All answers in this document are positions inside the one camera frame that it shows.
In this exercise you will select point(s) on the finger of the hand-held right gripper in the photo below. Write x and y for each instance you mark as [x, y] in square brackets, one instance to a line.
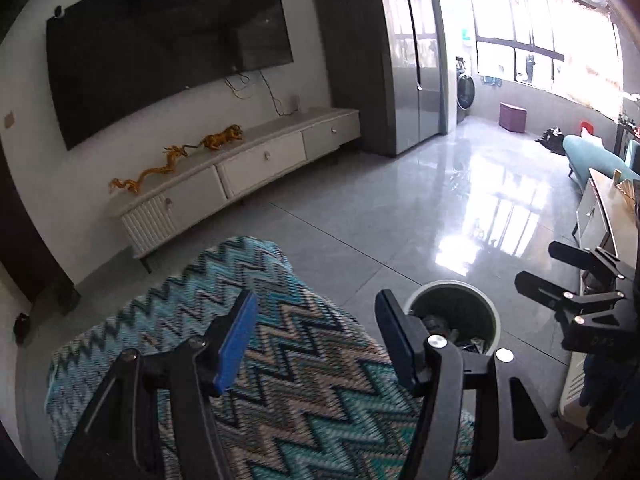
[575, 259]
[540, 287]

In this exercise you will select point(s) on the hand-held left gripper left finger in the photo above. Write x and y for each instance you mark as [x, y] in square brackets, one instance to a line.
[235, 345]

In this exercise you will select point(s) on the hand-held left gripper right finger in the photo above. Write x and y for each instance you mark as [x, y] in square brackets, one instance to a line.
[400, 340]

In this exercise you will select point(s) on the white round bin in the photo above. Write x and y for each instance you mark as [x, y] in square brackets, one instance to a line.
[450, 300]

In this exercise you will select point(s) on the person's right hand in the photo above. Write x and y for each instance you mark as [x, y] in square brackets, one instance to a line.
[605, 395]

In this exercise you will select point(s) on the wooden side table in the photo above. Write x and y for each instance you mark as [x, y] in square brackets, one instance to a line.
[610, 210]

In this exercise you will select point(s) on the zigzag patterned blanket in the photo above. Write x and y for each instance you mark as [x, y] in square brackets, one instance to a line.
[300, 385]

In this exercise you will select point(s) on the teal sofa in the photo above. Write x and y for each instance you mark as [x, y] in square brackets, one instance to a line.
[592, 157]

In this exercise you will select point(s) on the black bag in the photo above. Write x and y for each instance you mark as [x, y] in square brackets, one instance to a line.
[550, 140]

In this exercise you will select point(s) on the purple storage box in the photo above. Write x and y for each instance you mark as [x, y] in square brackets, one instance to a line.
[513, 117]

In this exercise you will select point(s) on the white television cabinet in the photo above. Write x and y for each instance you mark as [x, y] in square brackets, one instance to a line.
[260, 157]

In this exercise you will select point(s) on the golden dragon figurine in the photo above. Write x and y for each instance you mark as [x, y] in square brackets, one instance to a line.
[150, 172]

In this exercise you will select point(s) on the washing machine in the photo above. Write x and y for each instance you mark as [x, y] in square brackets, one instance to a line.
[466, 91]

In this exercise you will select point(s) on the golden tiger figurine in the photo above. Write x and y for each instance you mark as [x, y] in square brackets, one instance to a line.
[220, 138]

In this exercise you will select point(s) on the dark brown door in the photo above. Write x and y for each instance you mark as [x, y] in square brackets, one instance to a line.
[30, 240]

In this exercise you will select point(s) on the large balcony window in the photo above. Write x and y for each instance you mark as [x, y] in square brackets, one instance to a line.
[545, 25]

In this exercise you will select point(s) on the grey double-door refrigerator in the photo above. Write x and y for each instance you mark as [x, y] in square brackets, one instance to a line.
[400, 60]

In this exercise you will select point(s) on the large black wall television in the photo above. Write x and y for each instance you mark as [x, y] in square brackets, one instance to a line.
[165, 50]

